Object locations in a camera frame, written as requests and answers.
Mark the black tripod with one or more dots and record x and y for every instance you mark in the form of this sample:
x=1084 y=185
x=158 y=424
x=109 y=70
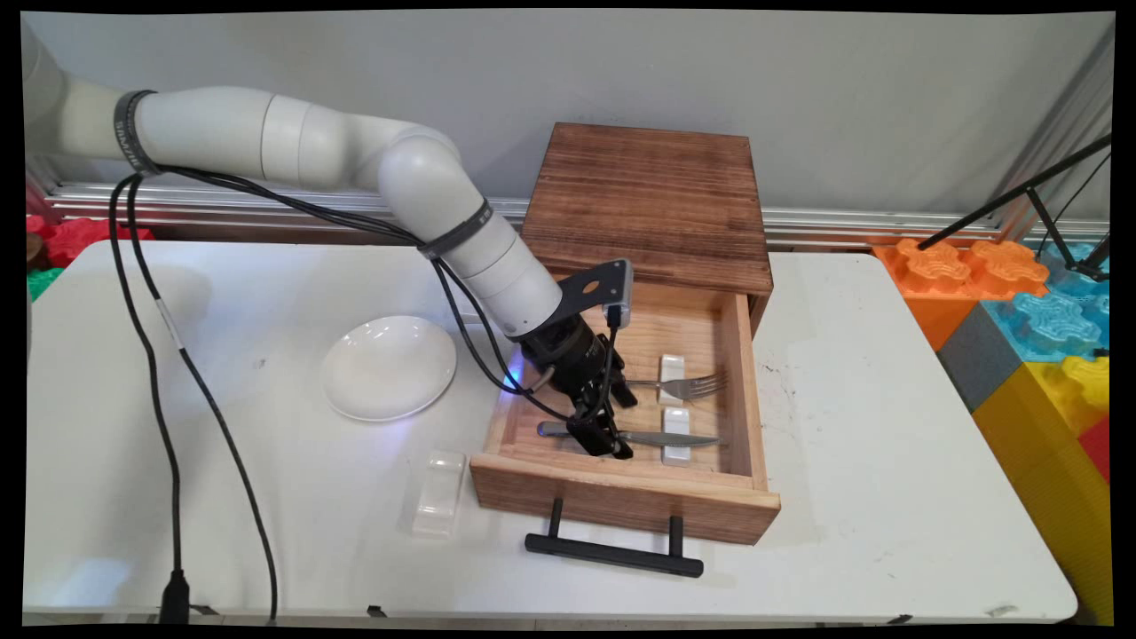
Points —
x=1038 y=200

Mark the large red foam block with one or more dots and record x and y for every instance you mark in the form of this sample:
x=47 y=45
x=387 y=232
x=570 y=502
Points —
x=80 y=240

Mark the small red foam block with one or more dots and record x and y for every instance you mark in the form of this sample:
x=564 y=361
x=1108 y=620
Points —
x=1098 y=448

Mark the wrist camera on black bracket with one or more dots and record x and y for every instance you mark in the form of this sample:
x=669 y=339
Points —
x=590 y=286

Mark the dark wooden drawer cabinet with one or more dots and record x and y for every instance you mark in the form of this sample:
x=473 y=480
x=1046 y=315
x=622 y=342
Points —
x=648 y=195

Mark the aluminium rail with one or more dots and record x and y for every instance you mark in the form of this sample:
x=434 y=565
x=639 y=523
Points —
x=870 y=224

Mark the round white plate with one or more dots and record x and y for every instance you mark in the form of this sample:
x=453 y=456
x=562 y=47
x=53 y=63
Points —
x=389 y=368

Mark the green foam block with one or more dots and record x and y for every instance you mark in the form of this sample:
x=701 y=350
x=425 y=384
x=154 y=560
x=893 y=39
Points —
x=43 y=282

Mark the steel table knife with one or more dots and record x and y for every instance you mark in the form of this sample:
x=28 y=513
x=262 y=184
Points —
x=674 y=438

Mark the orange foam block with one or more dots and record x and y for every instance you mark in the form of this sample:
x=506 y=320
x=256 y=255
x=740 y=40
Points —
x=950 y=275

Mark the blue foam block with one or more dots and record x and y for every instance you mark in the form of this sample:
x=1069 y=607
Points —
x=1056 y=324

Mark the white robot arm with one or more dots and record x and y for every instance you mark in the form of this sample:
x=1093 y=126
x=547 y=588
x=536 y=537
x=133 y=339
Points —
x=337 y=146

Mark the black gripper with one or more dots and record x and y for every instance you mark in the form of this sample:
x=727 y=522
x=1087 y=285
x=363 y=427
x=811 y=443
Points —
x=572 y=364

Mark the grey foam block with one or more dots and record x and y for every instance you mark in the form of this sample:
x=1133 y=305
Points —
x=981 y=359

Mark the white ceramic cutlery rest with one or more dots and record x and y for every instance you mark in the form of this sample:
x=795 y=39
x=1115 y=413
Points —
x=676 y=454
x=672 y=366
x=437 y=493

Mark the steel fork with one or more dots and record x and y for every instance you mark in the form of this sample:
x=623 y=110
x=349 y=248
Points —
x=692 y=386

